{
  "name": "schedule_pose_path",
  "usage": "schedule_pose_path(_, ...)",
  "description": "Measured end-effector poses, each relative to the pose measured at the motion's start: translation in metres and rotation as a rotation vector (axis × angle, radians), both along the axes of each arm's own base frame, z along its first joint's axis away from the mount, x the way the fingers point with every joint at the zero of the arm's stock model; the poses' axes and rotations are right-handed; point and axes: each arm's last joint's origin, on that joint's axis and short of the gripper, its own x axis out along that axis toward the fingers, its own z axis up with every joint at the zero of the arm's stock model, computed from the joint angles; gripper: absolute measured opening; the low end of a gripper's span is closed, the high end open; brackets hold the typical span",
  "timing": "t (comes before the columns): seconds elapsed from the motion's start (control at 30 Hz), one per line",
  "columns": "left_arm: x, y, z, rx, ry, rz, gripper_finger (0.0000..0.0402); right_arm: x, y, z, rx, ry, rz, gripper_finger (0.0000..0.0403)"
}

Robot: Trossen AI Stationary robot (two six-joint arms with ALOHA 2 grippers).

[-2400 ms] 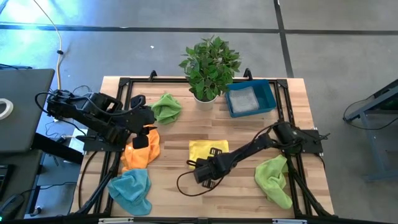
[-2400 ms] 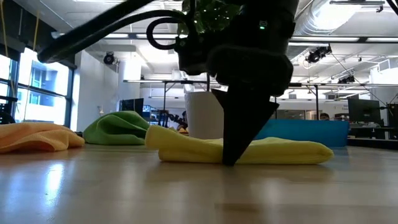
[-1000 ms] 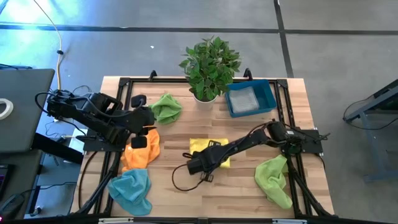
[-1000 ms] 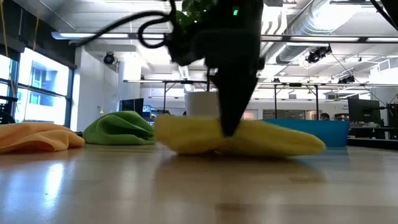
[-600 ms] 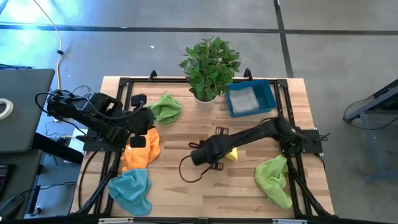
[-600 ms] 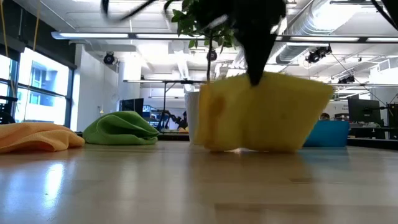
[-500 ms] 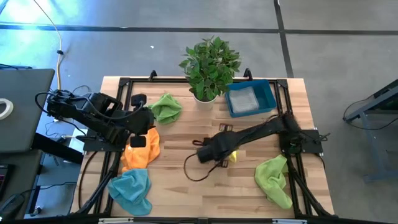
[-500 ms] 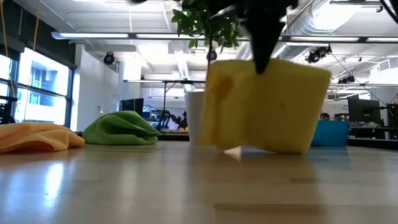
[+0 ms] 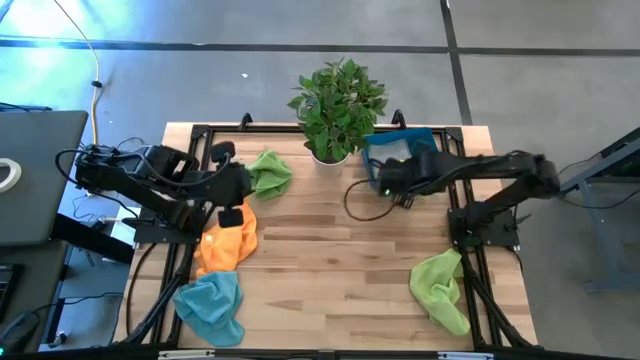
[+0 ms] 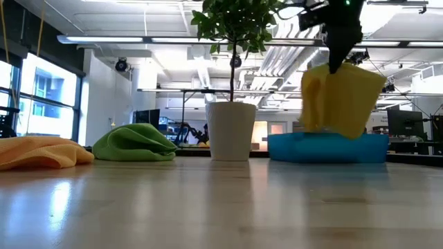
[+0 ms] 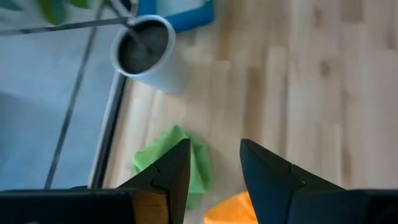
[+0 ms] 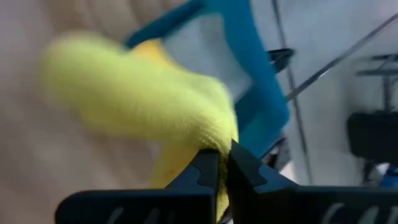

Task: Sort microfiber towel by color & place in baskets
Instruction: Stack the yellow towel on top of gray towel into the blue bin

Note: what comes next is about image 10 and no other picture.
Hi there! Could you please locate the green leafy potted tree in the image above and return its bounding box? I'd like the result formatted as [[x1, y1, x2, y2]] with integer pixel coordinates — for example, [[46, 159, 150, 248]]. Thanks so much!
[[190, 0, 307, 103]]

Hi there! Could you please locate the orange microfiber towel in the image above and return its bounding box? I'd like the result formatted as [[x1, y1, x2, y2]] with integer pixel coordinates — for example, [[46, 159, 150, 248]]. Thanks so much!
[[0, 135, 96, 172]]

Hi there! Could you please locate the black computer monitor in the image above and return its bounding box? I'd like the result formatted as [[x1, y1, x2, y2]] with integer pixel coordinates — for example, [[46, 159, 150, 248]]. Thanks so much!
[[386, 109, 426, 141]]

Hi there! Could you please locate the black round ceiling camera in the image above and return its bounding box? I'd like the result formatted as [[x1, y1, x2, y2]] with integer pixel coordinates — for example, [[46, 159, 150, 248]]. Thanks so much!
[[114, 57, 129, 73]]

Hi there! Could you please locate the yellow microfiber towel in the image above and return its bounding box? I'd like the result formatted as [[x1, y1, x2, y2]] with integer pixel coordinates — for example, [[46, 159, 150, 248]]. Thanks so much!
[[298, 62, 388, 140]]

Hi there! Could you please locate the green microfiber towel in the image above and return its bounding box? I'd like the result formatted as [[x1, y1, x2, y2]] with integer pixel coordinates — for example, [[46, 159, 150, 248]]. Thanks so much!
[[91, 122, 179, 163]]

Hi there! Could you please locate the long ceiling light bar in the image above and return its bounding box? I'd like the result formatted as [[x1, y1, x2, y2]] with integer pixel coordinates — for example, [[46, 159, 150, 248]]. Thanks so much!
[[56, 34, 443, 49]]

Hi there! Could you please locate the silver ventilation duct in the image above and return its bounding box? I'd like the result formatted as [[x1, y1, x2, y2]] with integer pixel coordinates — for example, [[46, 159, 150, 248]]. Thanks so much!
[[306, 37, 333, 73]]

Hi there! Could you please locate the blue fabric basket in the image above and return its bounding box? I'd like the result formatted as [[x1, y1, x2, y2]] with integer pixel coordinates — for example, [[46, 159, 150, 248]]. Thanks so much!
[[266, 131, 390, 165]]

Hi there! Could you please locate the dark monitor pair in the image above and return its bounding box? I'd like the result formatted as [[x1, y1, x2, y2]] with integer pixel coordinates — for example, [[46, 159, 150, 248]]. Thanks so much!
[[132, 109, 161, 131]]

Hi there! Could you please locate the black overhead camera rig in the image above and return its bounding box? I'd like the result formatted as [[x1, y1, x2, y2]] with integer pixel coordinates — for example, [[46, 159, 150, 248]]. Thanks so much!
[[345, 50, 370, 66]]

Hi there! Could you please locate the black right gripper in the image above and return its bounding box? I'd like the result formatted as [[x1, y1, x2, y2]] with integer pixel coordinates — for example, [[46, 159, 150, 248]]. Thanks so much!
[[296, 0, 367, 75]]

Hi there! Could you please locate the white ribbed plant pot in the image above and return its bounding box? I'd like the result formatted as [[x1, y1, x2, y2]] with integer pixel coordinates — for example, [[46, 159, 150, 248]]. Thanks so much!
[[204, 100, 257, 163]]

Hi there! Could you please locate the large window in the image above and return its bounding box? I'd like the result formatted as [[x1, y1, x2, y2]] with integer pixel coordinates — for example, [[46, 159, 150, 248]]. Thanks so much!
[[0, 51, 83, 142]]

